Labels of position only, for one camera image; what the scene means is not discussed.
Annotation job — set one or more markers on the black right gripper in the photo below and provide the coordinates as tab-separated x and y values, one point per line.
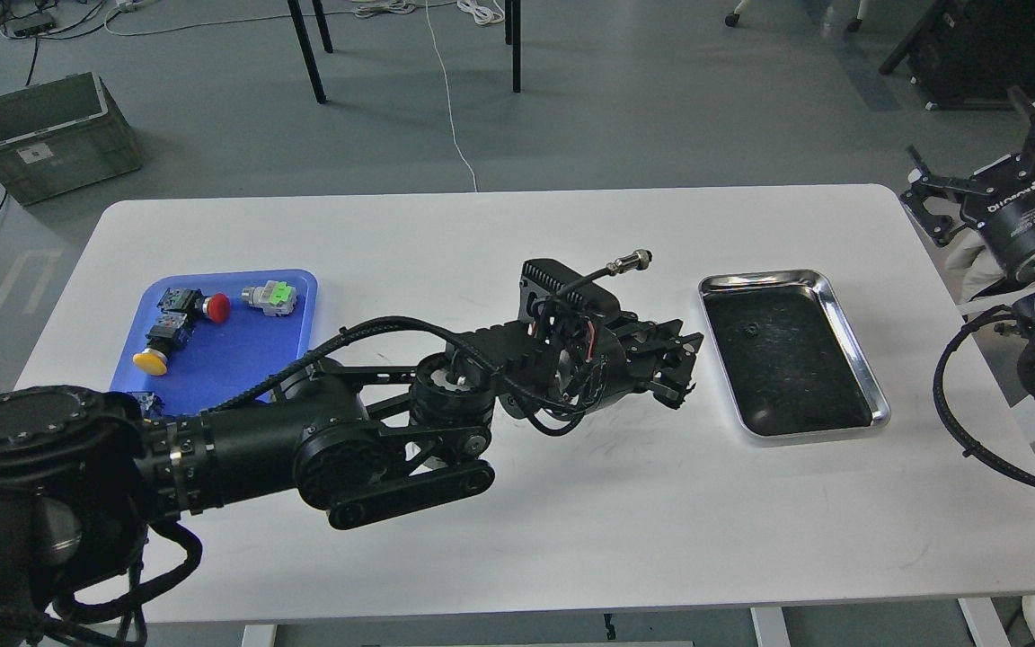
1004	215

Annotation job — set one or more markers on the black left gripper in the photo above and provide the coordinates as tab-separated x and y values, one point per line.
628	358

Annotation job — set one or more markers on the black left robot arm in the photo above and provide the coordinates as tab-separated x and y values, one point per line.
388	417

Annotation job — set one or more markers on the silver metal tray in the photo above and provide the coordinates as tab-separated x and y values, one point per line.
804	377

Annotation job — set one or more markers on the blue plastic tray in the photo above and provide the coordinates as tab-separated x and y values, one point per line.
220	360

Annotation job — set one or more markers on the beige cloth on chair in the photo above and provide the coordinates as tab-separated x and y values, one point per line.
972	262

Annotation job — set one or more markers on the black equipment case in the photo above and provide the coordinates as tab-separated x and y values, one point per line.
968	53

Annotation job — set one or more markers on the black table leg right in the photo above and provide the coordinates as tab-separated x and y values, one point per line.
513	37

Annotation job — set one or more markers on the black table leg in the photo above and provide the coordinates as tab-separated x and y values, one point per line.
308	53
513	37

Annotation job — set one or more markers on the black table leg left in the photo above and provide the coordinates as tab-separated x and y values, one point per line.
308	53

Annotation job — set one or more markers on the grey plastic crate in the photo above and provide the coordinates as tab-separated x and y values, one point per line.
61	136

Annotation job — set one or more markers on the green grey switch module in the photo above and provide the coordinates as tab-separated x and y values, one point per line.
275	299

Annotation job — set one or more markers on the red push button switch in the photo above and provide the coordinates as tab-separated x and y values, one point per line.
194	304

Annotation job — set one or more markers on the yellow push button switch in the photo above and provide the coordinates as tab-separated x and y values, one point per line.
169	333

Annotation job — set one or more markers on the green push button switch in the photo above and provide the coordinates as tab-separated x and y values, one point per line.
150	405

